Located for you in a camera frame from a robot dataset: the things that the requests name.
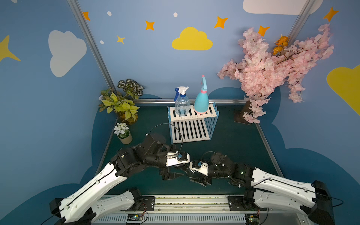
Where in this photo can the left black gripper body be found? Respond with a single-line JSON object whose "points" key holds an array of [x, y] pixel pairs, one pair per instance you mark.
{"points": [[165, 171]]}

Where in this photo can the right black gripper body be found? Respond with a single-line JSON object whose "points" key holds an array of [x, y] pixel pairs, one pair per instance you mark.
{"points": [[201, 178]]}

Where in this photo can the blue white slatted shelf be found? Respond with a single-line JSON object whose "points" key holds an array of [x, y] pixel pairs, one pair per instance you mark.
{"points": [[193, 126]]}

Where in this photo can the clear spray bottle blue trigger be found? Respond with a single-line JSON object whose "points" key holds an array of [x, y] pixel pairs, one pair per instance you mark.
{"points": [[181, 101]]}

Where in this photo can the teal pink spray bottle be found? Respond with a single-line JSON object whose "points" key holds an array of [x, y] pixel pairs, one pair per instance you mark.
{"points": [[201, 104]]}

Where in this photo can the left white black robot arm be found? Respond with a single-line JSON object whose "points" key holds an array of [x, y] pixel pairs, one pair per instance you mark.
{"points": [[86, 205]]}

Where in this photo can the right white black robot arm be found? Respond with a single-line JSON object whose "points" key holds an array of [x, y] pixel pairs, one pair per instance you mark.
{"points": [[265, 190]]}

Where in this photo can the left green circuit board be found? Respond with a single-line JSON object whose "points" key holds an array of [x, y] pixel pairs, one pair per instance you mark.
{"points": [[134, 218]]}

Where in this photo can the green circuit board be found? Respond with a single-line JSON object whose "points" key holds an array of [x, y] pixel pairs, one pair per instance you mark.
{"points": [[134, 218], [252, 219]]}

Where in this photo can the white flower small pot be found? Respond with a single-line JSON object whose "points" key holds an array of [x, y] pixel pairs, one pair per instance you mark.
{"points": [[121, 130]]}

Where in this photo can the right green circuit board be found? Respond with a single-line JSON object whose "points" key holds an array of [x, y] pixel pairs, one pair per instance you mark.
{"points": [[252, 219]]}

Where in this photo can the yellow green leafy potted plant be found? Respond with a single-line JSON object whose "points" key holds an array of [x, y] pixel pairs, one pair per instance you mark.
{"points": [[123, 105]]}

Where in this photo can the pink cherry blossom tree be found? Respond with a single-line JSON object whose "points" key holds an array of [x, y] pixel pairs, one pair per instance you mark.
{"points": [[260, 72]]}

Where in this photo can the orange artificial flower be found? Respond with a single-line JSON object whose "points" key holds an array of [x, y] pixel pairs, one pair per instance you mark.
{"points": [[281, 44]]}

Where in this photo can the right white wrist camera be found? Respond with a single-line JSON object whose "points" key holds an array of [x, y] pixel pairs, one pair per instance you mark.
{"points": [[200, 167]]}

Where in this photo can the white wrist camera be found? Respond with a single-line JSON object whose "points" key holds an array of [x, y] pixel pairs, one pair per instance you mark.
{"points": [[200, 167], [177, 158]]}

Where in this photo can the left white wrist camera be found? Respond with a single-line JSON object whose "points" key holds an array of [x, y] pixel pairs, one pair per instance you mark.
{"points": [[177, 158]]}

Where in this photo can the aluminium front rail frame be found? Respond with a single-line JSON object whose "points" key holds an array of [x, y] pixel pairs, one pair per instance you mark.
{"points": [[201, 210]]}

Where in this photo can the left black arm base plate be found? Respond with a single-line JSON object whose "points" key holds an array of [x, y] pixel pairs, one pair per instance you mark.
{"points": [[144, 203]]}

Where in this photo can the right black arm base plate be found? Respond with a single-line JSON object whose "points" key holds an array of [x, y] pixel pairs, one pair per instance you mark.
{"points": [[236, 203]]}

